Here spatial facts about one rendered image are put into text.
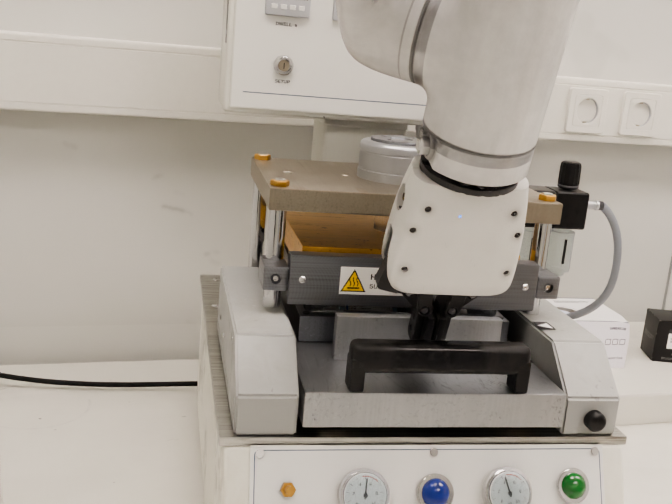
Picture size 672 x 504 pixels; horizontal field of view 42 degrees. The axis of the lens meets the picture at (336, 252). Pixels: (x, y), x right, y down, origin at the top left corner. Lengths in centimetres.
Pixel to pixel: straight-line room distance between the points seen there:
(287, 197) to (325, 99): 24
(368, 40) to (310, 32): 35
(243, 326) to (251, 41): 35
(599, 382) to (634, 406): 52
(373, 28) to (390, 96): 38
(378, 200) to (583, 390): 24
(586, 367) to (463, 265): 17
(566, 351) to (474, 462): 13
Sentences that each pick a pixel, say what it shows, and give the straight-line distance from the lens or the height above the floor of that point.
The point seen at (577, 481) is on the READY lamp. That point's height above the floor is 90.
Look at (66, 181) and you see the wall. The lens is 128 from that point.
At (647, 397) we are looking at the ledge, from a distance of 131.
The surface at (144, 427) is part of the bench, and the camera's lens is 113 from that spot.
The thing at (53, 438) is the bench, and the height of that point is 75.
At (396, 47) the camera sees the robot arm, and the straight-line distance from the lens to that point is 61.
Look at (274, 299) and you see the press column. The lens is 78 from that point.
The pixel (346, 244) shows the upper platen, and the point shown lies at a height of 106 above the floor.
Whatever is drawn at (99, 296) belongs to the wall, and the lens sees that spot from 132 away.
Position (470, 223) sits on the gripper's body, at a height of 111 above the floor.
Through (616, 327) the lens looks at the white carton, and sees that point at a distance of 136.
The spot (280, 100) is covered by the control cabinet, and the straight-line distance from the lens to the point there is 96.
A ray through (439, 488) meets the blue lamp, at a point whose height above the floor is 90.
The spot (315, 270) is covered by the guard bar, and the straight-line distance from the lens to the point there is 76.
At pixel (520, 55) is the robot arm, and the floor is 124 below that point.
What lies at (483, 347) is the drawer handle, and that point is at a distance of 71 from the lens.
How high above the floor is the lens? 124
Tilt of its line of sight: 14 degrees down
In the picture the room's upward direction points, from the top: 5 degrees clockwise
